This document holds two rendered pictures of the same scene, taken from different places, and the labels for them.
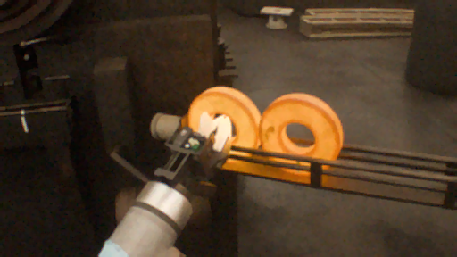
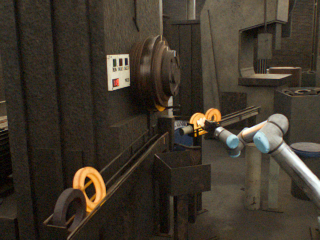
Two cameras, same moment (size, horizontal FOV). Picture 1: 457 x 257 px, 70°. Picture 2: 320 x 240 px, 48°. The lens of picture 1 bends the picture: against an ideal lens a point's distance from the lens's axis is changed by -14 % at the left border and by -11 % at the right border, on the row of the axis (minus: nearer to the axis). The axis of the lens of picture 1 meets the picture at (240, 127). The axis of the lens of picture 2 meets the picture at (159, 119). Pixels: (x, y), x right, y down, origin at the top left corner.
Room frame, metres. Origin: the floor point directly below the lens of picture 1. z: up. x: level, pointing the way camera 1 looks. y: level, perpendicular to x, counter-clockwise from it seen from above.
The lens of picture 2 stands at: (-0.30, 2.56, 1.26)
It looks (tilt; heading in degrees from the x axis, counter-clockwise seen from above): 11 degrees down; 297
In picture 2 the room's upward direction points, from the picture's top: 1 degrees counter-clockwise
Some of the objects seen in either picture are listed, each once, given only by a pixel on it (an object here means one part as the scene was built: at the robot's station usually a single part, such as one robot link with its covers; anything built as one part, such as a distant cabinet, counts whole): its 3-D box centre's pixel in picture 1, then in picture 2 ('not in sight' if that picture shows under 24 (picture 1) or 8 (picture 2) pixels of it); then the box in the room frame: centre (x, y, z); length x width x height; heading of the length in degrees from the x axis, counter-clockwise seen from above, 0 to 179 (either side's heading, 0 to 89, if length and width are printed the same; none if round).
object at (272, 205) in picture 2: not in sight; (274, 170); (0.13, -0.26, 0.31); 0.24 x 0.16 x 0.62; 100
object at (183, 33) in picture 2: not in sight; (197, 70); (2.03, -3.60, 0.88); 1.71 x 0.92 x 1.76; 100
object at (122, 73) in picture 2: not in sight; (119, 71); (0.79, 0.88, 1.15); 0.26 x 0.02 x 0.18; 100
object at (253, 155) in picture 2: not in sight; (252, 176); (0.28, -0.20, 0.26); 0.12 x 0.12 x 0.52
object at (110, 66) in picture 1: (118, 107); (166, 132); (0.79, 0.30, 0.68); 0.11 x 0.08 x 0.24; 10
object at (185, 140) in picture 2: not in sight; (179, 134); (1.53, -1.62, 0.17); 0.57 x 0.31 x 0.34; 120
